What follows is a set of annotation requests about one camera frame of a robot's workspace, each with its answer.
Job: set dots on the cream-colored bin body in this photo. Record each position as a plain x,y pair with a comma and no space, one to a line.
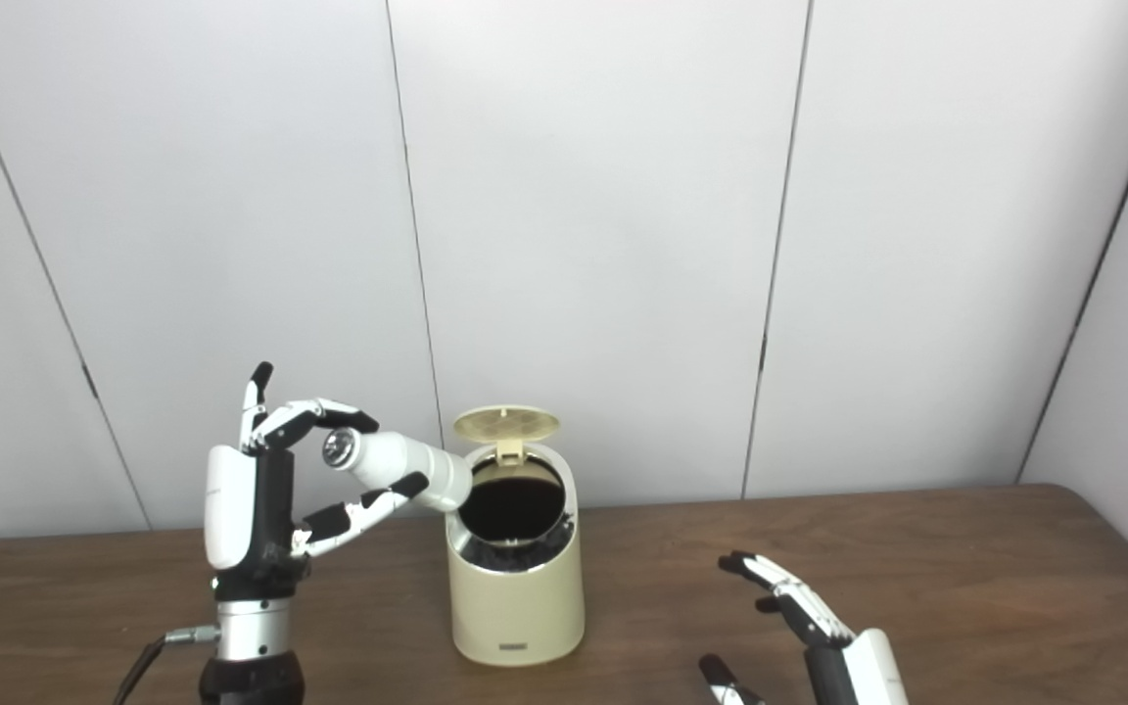
515,607

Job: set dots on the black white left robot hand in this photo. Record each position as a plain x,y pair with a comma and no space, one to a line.
260,509

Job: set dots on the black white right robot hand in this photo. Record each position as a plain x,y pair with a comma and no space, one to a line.
838,636

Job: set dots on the round cream bin lid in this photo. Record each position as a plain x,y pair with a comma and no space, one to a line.
505,423

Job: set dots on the small white plastic bottle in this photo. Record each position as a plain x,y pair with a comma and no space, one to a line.
407,465

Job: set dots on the black wall panel clip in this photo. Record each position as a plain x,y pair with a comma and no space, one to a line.
89,381
763,353

